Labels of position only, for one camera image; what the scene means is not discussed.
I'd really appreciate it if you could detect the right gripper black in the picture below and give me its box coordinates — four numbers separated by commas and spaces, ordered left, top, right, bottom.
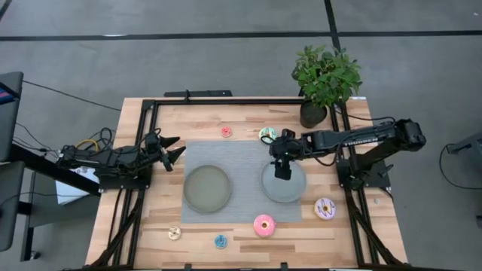
269, 129, 303, 181

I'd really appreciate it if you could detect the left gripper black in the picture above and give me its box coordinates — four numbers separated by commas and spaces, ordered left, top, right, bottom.
142, 130, 188, 173

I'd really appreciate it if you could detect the medium teal iced donut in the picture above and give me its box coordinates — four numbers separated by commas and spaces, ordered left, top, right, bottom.
258, 126, 279, 144

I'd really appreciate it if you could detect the large purple iced donut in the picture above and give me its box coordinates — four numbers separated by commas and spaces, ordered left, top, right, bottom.
313, 197, 337, 221

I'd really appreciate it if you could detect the large pink iced donut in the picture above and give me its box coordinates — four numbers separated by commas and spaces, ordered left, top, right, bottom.
252, 214, 277, 238

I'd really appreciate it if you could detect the light grey round plate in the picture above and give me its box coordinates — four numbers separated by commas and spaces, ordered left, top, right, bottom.
260, 160, 307, 204

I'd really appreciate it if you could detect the grey woven placemat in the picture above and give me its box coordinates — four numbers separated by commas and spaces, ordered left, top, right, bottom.
181, 140, 303, 224

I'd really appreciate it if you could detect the large beige-grey round plate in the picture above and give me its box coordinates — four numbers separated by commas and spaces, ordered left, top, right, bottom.
183, 164, 233, 214

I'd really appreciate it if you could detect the black bar device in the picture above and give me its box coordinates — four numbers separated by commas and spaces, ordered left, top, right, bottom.
163, 90, 233, 98

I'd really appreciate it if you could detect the dark plant pot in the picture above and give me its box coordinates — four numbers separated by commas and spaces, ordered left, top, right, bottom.
299, 99, 328, 129

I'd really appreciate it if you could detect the green leafy plant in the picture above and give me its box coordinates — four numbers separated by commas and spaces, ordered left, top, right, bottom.
291, 44, 363, 108

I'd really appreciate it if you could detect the white paper box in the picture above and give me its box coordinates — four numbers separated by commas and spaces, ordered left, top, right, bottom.
55, 167, 101, 206

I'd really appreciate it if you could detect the black desk beam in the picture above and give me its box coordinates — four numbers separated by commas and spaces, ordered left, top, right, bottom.
10, 144, 102, 196

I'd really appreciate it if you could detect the dark grey panel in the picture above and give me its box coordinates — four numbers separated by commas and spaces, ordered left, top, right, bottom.
0, 160, 26, 252
0, 71, 24, 163

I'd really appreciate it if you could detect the grey floor stand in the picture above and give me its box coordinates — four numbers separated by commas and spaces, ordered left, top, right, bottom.
447, 131, 482, 155

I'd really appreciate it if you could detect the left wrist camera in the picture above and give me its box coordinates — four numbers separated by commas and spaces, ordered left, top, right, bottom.
145, 131, 161, 151

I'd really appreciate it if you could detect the black aluminium table frame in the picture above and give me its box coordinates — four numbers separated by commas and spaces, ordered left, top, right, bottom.
86, 98, 410, 271

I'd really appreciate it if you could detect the yellow cable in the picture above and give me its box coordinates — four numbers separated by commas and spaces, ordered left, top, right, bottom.
75, 138, 99, 152

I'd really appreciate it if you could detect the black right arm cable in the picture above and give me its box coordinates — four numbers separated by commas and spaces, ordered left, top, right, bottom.
333, 107, 396, 125

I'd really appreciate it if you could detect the black floor cable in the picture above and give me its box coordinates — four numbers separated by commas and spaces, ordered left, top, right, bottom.
22, 80, 122, 112
438, 142, 482, 190

